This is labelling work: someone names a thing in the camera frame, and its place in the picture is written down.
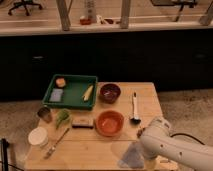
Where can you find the green plastic tray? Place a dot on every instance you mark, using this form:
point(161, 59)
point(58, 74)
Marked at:
point(75, 87)

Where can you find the small metal cup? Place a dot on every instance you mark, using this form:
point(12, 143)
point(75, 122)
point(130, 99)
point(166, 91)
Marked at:
point(45, 114)

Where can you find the grey blue sponge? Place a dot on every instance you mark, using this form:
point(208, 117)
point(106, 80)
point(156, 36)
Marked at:
point(56, 95)

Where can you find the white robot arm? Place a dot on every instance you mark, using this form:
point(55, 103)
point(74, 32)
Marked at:
point(156, 140)

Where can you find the dark purple bowl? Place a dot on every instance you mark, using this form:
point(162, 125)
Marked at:
point(109, 93)

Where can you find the dark rectangular block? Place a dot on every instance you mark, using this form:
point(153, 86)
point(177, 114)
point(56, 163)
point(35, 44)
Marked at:
point(82, 123)

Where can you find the grey blue towel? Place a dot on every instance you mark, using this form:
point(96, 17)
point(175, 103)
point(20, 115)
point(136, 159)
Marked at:
point(131, 158)

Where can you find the metal fork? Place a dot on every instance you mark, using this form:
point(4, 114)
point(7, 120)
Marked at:
point(53, 148)

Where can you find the black stand bottom left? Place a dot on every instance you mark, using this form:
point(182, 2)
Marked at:
point(4, 157)

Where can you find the dark red grape bunch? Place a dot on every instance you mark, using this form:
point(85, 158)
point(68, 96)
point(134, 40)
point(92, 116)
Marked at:
point(140, 132)

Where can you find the small red bowl background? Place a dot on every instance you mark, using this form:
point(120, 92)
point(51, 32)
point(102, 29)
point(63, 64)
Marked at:
point(84, 21)

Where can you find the orange bowl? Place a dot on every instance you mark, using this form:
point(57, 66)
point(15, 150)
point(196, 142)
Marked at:
point(109, 123)

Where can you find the black office chair left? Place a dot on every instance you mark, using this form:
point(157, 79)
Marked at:
point(25, 4)

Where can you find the green leafy vegetable toy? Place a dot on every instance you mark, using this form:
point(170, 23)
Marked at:
point(62, 116)

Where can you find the orange round fruit toy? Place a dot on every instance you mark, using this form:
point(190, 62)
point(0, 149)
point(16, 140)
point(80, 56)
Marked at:
point(60, 82)

